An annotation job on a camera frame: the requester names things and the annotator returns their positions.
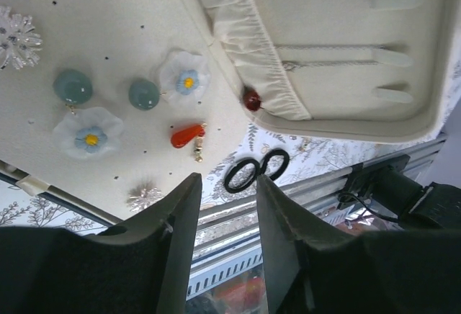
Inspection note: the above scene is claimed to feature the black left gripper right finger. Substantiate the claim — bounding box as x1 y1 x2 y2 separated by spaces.
256 175 461 314

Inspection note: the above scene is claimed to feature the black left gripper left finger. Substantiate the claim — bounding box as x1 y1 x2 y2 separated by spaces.
1 173 202 313

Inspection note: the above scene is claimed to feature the red drop earring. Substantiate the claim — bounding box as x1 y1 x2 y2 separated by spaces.
170 123 207 163

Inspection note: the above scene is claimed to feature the cream and navy jewelry box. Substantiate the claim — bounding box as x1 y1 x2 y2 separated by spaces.
1 0 460 219

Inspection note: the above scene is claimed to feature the silver blue-stone necklace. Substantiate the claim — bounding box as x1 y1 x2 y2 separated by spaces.
279 43 379 72

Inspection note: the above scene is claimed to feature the silver snowflake earring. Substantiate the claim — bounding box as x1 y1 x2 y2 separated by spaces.
0 6 43 71
127 185 164 212

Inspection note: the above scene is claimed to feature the blue flower earring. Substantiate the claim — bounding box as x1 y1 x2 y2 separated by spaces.
158 50 211 109
52 107 124 161

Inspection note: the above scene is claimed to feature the green stone pendant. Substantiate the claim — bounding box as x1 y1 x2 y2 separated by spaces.
53 69 94 115
128 79 160 111

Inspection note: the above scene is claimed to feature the red stone pendant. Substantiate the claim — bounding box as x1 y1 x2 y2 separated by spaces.
242 89 262 112

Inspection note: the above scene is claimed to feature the aluminium rail frame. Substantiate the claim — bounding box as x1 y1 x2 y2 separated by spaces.
186 135 447 300

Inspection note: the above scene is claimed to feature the black hair tie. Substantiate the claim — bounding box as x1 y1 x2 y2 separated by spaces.
259 148 291 181
223 158 262 192

